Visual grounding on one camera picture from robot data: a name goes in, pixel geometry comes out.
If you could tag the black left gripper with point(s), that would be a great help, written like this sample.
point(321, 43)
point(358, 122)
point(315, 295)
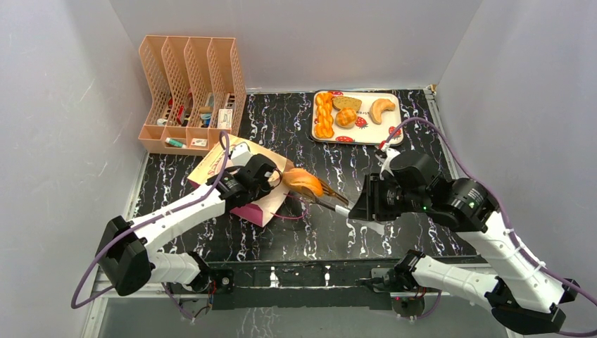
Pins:
point(264, 189)

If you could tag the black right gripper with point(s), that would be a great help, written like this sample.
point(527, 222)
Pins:
point(369, 199)

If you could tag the pink paper gift bag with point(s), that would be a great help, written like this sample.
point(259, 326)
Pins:
point(259, 212)

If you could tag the long golden fake baguette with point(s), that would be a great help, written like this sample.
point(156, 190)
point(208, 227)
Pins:
point(299, 180)

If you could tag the strawberry print metal tray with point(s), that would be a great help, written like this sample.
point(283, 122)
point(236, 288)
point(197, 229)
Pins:
point(365, 132)

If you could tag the silver metal tongs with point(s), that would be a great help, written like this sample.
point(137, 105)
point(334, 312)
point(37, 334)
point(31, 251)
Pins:
point(339, 204)

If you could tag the tan fake bread roll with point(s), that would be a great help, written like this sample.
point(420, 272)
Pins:
point(378, 107)

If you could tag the round golden fake bun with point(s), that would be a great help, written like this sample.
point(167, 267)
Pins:
point(346, 118)

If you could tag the orange braided fake bread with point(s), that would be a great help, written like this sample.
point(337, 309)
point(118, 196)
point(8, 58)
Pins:
point(323, 116)

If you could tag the brown fake bread slice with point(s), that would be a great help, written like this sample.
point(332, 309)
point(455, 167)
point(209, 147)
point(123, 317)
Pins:
point(342, 102)

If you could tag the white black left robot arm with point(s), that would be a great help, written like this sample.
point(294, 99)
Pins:
point(129, 251)

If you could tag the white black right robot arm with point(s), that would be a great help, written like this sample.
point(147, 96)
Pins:
point(519, 295)

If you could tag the small white card box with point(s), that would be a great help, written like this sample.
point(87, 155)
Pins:
point(197, 143)

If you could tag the white medicine box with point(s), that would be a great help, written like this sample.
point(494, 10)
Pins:
point(225, 116)

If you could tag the green white tube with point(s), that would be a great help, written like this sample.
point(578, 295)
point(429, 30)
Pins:
point(175, 143)

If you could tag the peach plastic file organizer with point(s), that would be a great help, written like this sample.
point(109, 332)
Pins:
point(190, 79)

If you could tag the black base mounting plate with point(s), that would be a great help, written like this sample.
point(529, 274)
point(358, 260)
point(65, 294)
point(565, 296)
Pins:
point(407, 306)

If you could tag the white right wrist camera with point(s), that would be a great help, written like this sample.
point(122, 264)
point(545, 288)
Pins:
point(385, 155)

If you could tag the aluminium frame rail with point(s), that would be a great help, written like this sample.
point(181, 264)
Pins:
point(140, 291)

